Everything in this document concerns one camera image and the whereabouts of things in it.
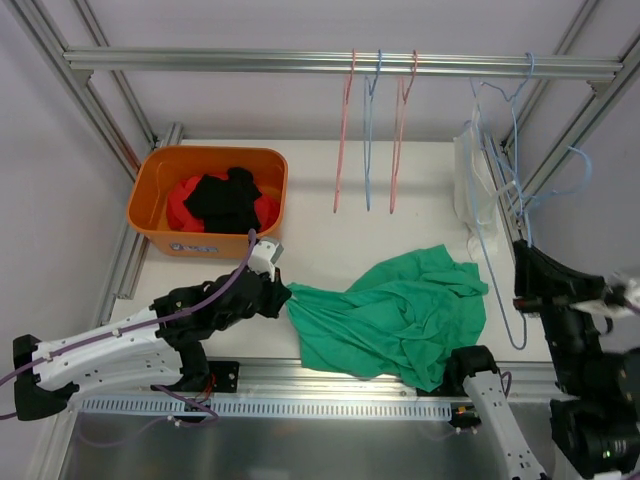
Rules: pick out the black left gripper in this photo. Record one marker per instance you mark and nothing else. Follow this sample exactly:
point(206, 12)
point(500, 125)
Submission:
point(270, 293)

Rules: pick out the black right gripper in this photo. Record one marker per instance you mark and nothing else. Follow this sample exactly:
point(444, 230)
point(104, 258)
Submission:
point(532, 304)

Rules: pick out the blue hanger with green top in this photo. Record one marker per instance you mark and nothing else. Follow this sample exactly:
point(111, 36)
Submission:
point(489, 261)

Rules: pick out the red tank top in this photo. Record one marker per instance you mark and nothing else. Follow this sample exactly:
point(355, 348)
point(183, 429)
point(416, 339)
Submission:
point(179, 219)

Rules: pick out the black tank top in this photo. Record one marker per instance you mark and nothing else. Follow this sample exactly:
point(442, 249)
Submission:
point(226, 206)

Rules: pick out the white tank top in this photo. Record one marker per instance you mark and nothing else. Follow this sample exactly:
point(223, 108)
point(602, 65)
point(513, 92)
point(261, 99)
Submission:
point(475, 194)

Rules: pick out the green tank top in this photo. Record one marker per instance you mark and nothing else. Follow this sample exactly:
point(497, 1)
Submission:
point(403, 317)

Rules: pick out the blue wire hanger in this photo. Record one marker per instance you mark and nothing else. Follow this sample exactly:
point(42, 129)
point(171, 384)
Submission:
point(518, 205)
point(370, 84)

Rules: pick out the pink hanger with black top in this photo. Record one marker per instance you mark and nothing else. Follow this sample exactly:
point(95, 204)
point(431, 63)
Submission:
point(402, 96)

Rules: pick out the pink wire hanger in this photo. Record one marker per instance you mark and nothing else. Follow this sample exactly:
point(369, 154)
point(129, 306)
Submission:
point(343, 131)

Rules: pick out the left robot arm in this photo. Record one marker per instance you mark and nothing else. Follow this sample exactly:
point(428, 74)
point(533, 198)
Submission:
point(160, 347)

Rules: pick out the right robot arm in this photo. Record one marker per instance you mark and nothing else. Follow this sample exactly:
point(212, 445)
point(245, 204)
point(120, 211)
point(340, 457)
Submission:
point(595, 429)

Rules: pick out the orange plastic bin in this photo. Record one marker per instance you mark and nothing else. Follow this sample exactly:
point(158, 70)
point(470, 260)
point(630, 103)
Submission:
point(167, 166)

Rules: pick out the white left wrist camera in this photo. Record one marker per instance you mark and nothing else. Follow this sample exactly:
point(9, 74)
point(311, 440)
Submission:
point(264, 257)

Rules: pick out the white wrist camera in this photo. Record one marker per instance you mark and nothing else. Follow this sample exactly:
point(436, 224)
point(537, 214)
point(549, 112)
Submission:
point(264, 257)
point(619, 299)

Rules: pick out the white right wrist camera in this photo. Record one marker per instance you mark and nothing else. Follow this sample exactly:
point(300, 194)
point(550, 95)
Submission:
point(619, 299)

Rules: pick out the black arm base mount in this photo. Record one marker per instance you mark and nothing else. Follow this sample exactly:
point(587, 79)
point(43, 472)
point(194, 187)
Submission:
point(217, 376)

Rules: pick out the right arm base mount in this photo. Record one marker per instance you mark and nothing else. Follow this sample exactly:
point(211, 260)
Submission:
point(451, 386)

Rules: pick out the white slotted cable duct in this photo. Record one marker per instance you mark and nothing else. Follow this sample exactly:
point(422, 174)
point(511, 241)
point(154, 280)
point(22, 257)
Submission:
point(237, 407)

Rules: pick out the aluminium hanging rail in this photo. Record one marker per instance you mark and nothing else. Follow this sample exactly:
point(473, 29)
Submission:
point(318, 62)

